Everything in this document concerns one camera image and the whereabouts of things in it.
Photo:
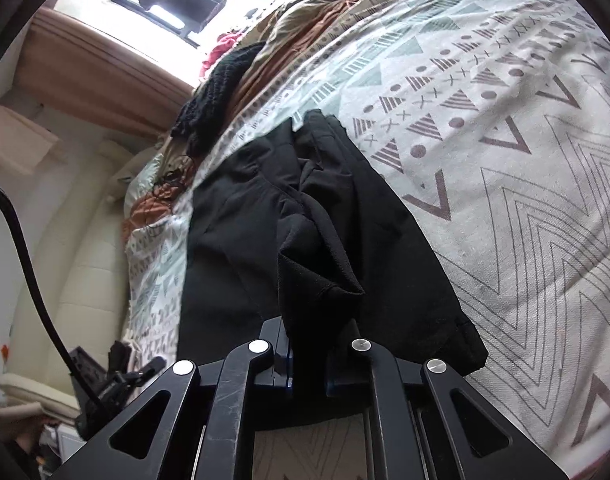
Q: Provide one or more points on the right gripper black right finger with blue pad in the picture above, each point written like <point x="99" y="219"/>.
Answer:
<point x="425" y="421"/>

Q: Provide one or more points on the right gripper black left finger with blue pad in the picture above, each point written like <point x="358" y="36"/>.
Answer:
<point x="193" y="422"/>

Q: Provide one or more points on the black garment with yellow stripes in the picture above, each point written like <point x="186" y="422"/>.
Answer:
<point x="297" y="225"/>

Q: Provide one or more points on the cream upholstered headboard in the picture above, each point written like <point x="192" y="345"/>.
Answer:
<point x="72" y="218"/>

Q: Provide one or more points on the dark knitted sweater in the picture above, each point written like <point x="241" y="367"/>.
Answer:
<point x="201" y="119"/>

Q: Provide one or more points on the patterned white bed cover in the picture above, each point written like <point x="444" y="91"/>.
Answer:
<point x="490" y="120"/>

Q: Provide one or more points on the left brown curtain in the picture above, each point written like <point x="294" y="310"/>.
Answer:
<point x="79" y="71"/>

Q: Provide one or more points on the red cloth on windowsill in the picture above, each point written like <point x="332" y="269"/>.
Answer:
<point x="225" y="42"/>

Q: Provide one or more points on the brown and beige duvet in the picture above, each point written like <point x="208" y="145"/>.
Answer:
<point x="287" y="32"/>

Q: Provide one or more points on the beige cloth wall cover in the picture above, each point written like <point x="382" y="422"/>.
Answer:
<point x="23" y="143"/>

